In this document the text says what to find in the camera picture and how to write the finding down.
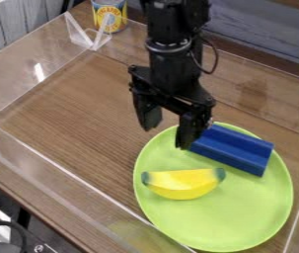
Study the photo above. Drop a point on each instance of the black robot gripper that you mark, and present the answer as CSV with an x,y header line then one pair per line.
x,y
168,85

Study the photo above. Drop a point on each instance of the yellow toy banana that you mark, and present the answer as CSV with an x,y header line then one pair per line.
x,y
184,184

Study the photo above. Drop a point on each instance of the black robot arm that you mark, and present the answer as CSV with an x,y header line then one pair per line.
x,y
176,21

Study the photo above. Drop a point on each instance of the green round plate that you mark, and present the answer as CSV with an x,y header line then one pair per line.
x,y
235,218

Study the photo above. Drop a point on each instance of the blue foam block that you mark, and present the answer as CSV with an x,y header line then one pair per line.
x,y
235,147

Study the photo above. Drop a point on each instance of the yellow labelled tin can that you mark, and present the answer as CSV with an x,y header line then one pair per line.
x,y
112,11

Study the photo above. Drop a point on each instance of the black device with knob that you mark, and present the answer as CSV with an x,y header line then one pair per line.
x,y
40,240

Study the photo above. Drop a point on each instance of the clear acrylic enclosure wall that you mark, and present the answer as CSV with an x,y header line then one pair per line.
x,y
72,137

